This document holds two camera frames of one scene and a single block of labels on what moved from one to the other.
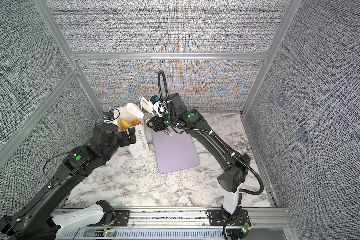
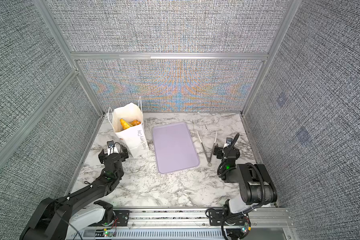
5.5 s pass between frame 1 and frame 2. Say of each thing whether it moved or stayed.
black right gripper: moved
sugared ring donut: stayed
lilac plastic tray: stayed
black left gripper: moved
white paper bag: stayed
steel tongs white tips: moved
